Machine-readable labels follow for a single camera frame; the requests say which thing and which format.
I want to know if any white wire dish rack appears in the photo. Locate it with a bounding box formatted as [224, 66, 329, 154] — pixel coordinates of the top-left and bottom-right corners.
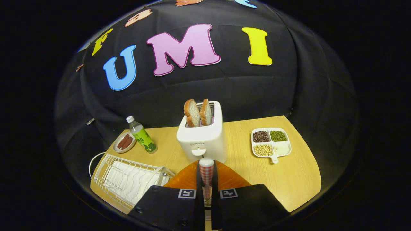
[89, 152, 175, 210]

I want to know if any pile of yellow soybeans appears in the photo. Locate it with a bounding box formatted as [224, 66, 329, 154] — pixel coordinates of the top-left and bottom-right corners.
[253, 144, 273, 157]

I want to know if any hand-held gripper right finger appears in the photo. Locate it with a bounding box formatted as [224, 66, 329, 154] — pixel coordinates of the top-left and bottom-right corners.
[211, 160, 290, 231]

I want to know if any red checkered handle spoon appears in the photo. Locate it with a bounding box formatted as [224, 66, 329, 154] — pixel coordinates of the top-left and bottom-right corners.
[199, 157, 214, 207]

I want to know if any black backdrop cloth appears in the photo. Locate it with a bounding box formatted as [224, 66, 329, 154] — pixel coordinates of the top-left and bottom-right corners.
[55, 0, 360, 199]

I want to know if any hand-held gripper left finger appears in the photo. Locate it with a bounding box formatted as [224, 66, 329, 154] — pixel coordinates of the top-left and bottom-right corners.
[127, 160, 205, 231]

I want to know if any green label drink bottle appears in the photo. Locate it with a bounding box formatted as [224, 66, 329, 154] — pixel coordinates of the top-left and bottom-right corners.
[126, 115, 158, 154]

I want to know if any pile of red beans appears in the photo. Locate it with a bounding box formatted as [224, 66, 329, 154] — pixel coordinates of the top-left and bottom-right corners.
[253, 130, 270, 143]

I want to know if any white toaster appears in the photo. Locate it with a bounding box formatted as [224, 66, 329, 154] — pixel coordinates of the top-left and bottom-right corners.
[176, 101, 227, 163]

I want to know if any pile of green beans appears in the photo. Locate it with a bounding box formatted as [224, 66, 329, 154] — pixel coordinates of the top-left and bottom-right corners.
[270, 130, 287, 142]

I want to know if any small grey saucer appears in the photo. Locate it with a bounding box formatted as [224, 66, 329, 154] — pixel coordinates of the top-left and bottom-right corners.
[113, 132, 137, 154]

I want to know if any white divided dish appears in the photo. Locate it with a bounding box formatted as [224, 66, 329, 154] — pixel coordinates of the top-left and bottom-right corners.
[251, 127, 292, 164]

